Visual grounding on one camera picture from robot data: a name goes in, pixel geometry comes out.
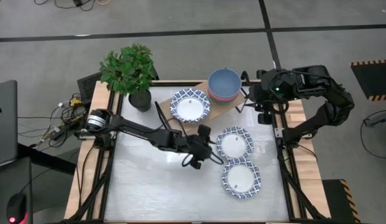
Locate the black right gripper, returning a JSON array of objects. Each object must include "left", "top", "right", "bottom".
[{"left": 241, "top": 70, "right": 295, "bottom": 112}]

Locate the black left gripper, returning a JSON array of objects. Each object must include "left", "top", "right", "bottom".
[{"left": 179, "top": 133, "right": 225, "bottom": 170}]

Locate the blue patterned paper bowl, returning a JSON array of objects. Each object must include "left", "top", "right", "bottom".
[
  {"left": 216, "top": 126, "right": 254, "bottom": 162},
  {"left": 221, "top": 160, "right": 262, "bottom": 200},
  {"left": 169, "top": 88, "right": 211, "bottom": 124}
]

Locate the orange plastic bowl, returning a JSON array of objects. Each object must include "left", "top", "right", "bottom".
[{"left": 209, "top": 93, "right": 239, "bottom": 104}]

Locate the blue plastic bowl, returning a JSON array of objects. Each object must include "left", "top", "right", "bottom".
[{"left": 207, "top": 68, "right": 242, "bottom": 100}]

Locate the pink plastic bowl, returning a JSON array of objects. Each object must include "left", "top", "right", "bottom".
[{"left": 208, "top": 86, "right": 241, "bottom": 102}]

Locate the green potted plant black pot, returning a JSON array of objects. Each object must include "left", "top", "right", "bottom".
[{"left": 98, "top": 42, "right": 156, "bottom": 113}]

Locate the black hazard striped floor mat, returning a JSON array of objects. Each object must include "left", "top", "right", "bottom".
[
  {"left": 350, "top": 59, "right": 386, "bottom": 102},
  {"left": 322, "top": 179, "right": 361, "bottom": 224}
]

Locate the black perforated box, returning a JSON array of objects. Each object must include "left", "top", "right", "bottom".
[{"left": 76, "top": 72, "right": 102, "bottom": 104}]

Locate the black computer mouse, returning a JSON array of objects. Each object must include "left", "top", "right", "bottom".
[{"left": 6, "top": 192, "right": 29, "bottom": 224}]

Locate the grey laptop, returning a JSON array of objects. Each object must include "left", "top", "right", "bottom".
[{"left": 0, "top": 80, "right": 19, "bottom": 167}]

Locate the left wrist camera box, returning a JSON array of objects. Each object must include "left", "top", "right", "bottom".
[{"left": 197, "top": 124, "right": 212, "bottom": 141}]

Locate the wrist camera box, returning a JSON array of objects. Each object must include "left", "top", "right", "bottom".
[
  {"left": 257, "top": 111, "right": 273, "bottom": 125},
  {"left": 197, "top": 124, "right": 212, "bottom": 141}
]

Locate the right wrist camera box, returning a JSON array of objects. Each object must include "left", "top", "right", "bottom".
[{"left": 257, "top": 111, "right": 273, "bottom": 125}]

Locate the wooden shelf with black frame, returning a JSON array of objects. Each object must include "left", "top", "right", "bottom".
[{"left": 154, "top": 80, "right": 254, "bottom": 133}]

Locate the black aluminium rig frame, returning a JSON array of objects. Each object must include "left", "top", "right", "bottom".
[{"left": 67, "top": 80, "right": 329, "bottom": 223}]

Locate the black floor cable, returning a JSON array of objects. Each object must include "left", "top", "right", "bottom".
[
  {"left": 360, "top": 108, "right": 386, "bottom": 160},
  {"left": 34, "top": 0, "right": 112, "bottom": 12}
]

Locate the tangled black cable bundle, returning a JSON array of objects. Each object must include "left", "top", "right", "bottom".
[{"left": 17, "top": 92, "right": 90, "bottom": 149}]

